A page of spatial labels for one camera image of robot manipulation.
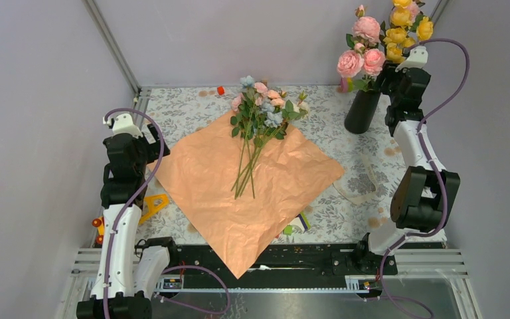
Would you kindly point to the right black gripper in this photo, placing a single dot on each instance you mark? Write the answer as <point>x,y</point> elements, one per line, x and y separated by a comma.
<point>388,73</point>

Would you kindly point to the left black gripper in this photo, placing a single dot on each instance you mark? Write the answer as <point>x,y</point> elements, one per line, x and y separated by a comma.
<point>154,149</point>

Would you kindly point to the yellow rose stem bunch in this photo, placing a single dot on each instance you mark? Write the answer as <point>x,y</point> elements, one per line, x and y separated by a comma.
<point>407,24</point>

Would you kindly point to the peach wrapping paper sheet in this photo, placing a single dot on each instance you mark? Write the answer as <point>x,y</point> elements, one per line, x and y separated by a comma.
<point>240,216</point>

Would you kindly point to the colourful flower bouquet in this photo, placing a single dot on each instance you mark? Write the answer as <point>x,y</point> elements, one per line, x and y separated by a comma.
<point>261,114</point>

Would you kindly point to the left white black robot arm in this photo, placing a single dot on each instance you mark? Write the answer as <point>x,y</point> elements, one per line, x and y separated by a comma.
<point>122,289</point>

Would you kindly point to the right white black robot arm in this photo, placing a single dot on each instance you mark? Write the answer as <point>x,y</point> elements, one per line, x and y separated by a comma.
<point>422,202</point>

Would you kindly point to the black vase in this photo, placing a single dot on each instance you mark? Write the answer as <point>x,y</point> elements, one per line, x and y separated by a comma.
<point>361,112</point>

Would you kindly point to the pink rose stems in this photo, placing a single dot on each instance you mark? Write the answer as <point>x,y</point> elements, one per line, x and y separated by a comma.
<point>364,60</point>

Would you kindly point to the pink yellow green toy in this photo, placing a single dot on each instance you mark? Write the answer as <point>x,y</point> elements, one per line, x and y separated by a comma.
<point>345,85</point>

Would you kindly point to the red yellow toy truck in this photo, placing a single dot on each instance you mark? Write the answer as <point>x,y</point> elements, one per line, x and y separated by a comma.
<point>154,204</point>

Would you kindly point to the floral patterned table mat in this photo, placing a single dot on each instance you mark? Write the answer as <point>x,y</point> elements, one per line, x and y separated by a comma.
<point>182,111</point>

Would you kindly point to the small green toy cube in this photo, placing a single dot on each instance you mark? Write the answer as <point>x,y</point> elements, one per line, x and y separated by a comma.
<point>288,230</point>

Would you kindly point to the white purple toy block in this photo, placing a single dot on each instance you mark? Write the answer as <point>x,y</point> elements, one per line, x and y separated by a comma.
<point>296,223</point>

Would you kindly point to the green long toy block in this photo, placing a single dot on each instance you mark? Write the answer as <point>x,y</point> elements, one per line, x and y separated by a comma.
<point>304,222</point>

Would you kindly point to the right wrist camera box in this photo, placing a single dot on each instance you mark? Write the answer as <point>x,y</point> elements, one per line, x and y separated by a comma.
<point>417,58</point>

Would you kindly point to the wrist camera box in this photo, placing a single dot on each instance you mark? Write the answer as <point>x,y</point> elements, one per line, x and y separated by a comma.
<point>122,124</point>
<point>417,58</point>

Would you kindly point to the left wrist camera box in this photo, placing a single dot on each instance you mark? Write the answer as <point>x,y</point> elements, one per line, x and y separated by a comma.
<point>122,124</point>

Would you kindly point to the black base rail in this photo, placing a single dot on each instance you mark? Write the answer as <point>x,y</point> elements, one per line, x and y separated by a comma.
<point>278,267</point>

